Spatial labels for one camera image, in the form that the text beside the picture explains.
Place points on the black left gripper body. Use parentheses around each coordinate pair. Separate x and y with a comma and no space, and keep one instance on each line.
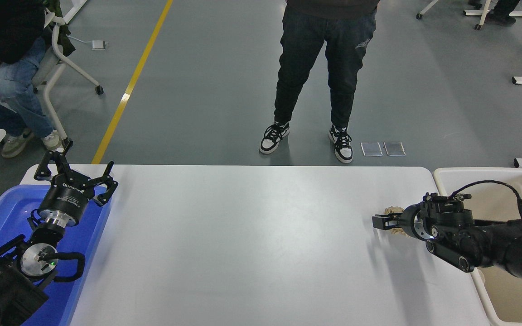
(66,199)

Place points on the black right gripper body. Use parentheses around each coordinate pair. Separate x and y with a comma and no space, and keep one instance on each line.
(407,221)

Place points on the tan paper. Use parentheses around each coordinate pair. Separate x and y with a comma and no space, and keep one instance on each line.
(393,210)

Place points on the blue plastic tray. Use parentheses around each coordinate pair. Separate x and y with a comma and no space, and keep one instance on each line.
(12,208)

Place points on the clear floor plate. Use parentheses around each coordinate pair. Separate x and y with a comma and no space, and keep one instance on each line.
(394,148)
(371,149)

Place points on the dark green jacket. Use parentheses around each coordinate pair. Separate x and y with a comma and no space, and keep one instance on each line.
(65,38)

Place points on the white power adapter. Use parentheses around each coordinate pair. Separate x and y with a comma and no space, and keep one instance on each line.
(99,45)

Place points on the large pale plastic bin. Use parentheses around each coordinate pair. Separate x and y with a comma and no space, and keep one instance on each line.
(510,305)

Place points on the seated person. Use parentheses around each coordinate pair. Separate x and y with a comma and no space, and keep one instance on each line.
(12,27)

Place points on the standing person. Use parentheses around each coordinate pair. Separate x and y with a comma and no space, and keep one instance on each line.
(302,59)

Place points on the person in black shoes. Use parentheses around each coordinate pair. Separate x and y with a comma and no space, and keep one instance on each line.
(503,13)

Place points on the white frame chair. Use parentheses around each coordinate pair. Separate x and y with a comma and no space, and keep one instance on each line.
(75,65)

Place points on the white rolling frame legs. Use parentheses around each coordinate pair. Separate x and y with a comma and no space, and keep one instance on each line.
(484,13)

